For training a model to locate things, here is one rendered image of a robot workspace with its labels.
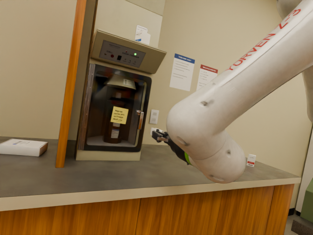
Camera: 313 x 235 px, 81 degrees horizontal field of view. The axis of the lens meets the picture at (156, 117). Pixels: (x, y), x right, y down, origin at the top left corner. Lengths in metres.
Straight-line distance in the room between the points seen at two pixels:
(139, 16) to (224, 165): 0.82
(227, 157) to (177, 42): 1.31
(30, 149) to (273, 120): 2.41
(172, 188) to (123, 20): 0.78
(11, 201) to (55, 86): 0.80
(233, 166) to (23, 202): 0.57
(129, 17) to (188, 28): 0.81
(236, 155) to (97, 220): 0.54
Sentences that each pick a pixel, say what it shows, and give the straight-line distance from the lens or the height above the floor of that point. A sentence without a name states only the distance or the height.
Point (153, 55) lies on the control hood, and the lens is 0.90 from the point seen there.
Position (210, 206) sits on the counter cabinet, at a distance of 1.03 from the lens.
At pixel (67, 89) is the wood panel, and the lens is 0.80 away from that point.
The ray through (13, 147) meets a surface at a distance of 1.01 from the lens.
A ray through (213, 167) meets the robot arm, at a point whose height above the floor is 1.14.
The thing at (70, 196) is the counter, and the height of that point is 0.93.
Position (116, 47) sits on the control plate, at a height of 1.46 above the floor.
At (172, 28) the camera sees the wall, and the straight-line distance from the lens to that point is 1.62.
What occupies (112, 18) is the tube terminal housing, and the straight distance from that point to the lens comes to 0.98.
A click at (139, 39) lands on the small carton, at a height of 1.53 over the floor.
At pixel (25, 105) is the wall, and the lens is 1.34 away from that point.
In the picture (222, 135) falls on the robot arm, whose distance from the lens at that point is 0.40.
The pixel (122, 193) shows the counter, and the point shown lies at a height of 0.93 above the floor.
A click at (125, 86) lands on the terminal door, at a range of 0.92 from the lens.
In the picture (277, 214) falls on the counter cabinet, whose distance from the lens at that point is 1.56.
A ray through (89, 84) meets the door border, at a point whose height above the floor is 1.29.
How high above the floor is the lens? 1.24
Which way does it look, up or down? 3 degrees down
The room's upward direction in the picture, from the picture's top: 9 degrees clockwise
